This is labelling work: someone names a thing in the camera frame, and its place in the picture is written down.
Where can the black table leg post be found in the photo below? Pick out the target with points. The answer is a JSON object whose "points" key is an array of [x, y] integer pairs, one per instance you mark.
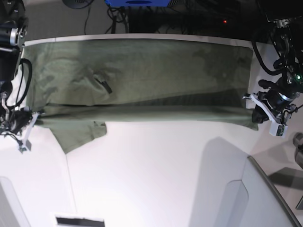
{"points": [[134, 19]]}

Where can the metal cylinder fixture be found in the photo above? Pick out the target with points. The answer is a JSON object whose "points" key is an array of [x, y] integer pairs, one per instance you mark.
{"points": [[298, 143]]}

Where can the green t-shirt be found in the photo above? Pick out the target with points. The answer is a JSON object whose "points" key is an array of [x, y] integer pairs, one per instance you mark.
{"points": [[81, 85]]}

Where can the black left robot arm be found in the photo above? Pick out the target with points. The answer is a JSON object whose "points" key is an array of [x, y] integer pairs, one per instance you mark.
{"points": [[285, 29]]}

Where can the grey metal rail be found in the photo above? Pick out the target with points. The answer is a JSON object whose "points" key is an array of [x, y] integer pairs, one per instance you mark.
{"points": [[278, 197]]}

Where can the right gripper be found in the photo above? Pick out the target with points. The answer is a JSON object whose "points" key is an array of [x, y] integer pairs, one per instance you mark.
{"points": [[18, 120]]}

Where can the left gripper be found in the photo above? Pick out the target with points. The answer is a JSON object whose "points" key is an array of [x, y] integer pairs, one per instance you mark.
{"points": [[279, 97]]}

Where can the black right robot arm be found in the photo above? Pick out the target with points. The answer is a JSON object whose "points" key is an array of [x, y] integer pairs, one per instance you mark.
{"points": [[13, 30]]}

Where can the blue box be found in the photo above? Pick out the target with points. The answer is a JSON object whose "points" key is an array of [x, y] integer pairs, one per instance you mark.
{"points": [[137, 3]]}

